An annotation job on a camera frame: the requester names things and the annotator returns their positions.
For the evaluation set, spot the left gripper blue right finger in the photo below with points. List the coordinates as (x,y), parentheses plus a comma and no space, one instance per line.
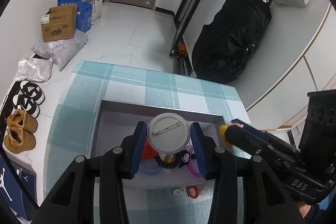
(201,149)

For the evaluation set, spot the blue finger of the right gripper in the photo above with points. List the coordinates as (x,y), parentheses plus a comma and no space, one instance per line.
(248,128)
(244,140)

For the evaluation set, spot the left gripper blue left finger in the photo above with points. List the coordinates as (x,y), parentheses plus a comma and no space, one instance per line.
(135,148)

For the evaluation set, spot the red round badge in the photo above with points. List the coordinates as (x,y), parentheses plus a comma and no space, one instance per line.
(148,151)

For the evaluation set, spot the yellow round item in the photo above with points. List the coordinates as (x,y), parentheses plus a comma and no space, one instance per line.
(222,133)

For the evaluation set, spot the silver round pin badge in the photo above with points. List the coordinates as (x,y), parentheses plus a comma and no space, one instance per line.
(168,133)

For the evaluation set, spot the red flower charm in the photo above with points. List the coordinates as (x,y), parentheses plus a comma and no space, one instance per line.
(192,192)

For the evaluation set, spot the right hand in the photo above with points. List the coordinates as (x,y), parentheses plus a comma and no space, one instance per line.
(303,208)

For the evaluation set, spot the grey cardboard box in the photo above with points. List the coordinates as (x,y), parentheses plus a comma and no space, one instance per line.
(117,120)

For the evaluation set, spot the small white green charm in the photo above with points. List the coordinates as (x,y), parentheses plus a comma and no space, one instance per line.
(178,192)

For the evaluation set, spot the large black bag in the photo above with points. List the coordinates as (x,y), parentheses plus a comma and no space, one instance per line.
(225,46)

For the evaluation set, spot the orange small object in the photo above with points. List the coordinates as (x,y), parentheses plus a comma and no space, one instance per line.
(181,51)

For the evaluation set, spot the black white sneaker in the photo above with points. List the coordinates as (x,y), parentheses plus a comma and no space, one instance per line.
(24,102)
(33,91)

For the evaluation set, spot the tan suede boot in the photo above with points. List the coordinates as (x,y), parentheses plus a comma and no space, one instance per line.
(20,139)
(22,119)

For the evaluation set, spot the grey plastic parcel bag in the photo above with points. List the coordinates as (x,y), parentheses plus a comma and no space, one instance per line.
(61,51)

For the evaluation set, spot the crumpled silver parcel bag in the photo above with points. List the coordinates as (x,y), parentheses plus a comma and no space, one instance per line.
(34,70)

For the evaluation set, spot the navy Jordan shoe box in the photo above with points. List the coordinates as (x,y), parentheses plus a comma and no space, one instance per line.
(12,193)

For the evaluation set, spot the brown cardboard box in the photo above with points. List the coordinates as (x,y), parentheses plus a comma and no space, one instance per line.
(59,23)

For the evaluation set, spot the blue cardboard box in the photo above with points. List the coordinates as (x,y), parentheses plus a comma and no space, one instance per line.
(84,13)

